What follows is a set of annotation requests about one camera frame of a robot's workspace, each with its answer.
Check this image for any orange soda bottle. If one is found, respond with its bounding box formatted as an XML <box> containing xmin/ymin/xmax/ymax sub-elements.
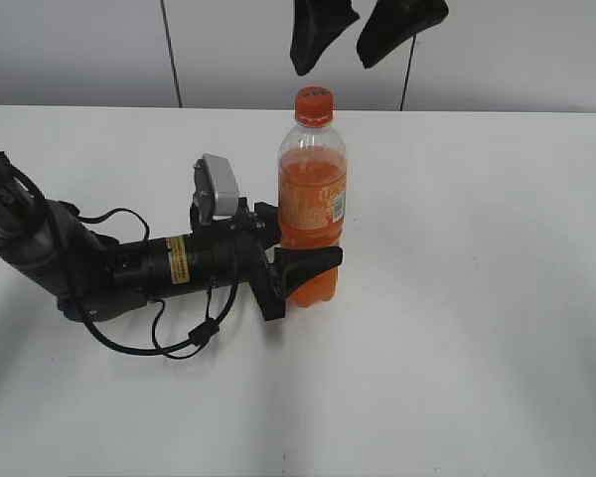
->
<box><xmin>277</xmin><ymin>111</ymin><xmax>349</xmax><ymax>309</ymax></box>

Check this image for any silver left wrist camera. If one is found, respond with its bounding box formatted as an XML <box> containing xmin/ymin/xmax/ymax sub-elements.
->
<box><xmin>193</xmin><ymin>153</ymin><xmax>239</xmax><ymax>225</ymax></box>

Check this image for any orange bottle cap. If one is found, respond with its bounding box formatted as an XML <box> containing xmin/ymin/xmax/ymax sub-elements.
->
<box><xmin>295</xmin><ymin>86</ymin><xmax>334</xmax><ymax>127</ymax></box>

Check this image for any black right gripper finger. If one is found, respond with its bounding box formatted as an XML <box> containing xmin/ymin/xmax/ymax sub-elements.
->
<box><xmin>289</xmin><ymin>0</ymin><xmax>360</xmax><ymax>77</ymax></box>
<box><xmin>357</xmin><ymin>0</ymin><xmax>449</xmax><ymax>69</ymax></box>

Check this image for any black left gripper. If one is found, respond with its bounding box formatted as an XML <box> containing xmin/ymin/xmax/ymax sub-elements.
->
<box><xmin>110</xmin><ymin>198</ymin><xmax>343</xmax><ymax>321</ymax></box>

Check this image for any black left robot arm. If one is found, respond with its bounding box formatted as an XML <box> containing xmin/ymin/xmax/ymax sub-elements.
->
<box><xmin>0</xmin><ymin>152</ymin><xmax>343</xmax><ymax>322</ymax></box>

